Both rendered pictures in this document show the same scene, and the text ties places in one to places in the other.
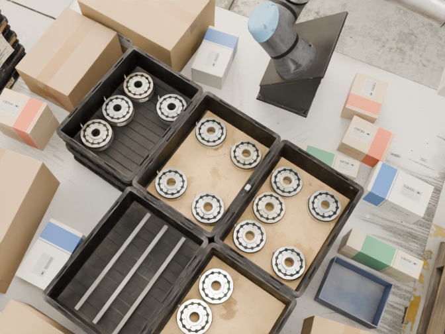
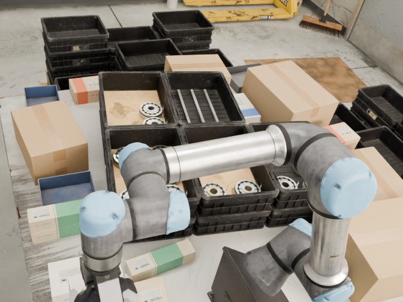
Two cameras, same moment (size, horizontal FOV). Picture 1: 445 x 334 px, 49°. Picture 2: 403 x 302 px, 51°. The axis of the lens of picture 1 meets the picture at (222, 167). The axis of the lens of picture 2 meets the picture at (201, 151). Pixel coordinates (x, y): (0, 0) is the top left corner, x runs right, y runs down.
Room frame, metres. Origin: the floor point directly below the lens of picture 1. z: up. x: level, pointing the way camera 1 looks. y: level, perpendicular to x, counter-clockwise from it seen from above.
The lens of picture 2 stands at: (1.24, -0.95, 2.03)
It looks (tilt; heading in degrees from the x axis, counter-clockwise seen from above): 42 degrees down; 129
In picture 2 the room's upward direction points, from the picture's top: 12 degrees clockwise
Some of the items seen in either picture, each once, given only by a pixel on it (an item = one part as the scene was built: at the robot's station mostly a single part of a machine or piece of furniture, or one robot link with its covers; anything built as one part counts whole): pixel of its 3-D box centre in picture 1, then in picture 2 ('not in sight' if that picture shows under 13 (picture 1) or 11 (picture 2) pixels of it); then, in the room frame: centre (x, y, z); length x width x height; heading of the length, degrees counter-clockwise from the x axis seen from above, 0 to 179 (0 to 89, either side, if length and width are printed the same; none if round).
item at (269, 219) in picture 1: (269, 207); not in sight; (0.45, -0.16, 0.86); 0.10 x 0.10 x 0.01
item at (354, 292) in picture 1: (353, 291); (68, 194); (0.23, -0.46, 0.74); 0.20 x 0.15 x 0.07; 69
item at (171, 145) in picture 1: (208, 167); (223, 168); (0.56, 0.05, 0.87); 0.40 x 0.30 x 0.11; 151
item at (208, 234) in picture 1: (208, 161); (226, 159); (0.56, 0.05, 0.92); 0.40 x 0.30 x 0.02; 151
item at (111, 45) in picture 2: not in sight; (130, 57); (-1.03, 0.75, 0.31); 0.40 x 0.30 x 0.34; 72
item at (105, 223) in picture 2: not in sight; (104, 223); (0.85, -0.70, 1.41); 0.09 x 0.08 x 0.11; 67
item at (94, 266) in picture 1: (130, 270); (200, 106); (0.21, 0.24, 0.87); 0.40 x 0.30 x 0.11; 151
